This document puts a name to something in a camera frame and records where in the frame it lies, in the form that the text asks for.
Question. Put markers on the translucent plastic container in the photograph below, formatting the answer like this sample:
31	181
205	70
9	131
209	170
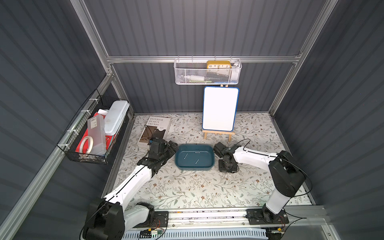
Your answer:
96	130

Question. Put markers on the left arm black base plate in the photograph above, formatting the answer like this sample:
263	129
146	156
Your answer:
156	219

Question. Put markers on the white tape roll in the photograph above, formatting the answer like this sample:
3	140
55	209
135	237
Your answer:
86	145

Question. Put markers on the black wire wall basket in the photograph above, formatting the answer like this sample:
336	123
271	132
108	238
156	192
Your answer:
68	146

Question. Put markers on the yellow clock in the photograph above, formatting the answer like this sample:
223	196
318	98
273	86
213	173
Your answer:
219	64

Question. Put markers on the aluminium front rail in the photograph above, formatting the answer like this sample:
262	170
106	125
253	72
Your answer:
236	218

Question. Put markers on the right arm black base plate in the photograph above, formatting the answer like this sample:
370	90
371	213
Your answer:
265	217

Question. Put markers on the white marker pen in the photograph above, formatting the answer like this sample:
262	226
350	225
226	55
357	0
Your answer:
197	79

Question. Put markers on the wooden easel stand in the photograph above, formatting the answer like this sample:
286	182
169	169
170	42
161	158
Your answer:
230	134

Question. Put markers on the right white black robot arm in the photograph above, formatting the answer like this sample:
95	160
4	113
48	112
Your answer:
287	177

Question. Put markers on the white board with blue frame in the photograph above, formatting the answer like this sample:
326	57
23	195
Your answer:
219	108

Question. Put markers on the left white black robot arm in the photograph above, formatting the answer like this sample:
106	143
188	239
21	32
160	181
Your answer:
107	217

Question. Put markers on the interior design trends book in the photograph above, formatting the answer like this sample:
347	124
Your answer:
156	127

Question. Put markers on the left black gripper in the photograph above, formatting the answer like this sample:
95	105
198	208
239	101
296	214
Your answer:
168	146

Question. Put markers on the white plastic case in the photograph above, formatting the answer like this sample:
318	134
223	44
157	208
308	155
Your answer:
115	117

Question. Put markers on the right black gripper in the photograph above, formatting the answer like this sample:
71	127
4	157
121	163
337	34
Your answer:
219	149

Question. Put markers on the white wire mesh basket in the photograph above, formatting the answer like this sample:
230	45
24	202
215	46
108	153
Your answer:
198	67

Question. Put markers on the teal plastic storage tray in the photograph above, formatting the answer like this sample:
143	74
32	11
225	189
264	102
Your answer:
195	157

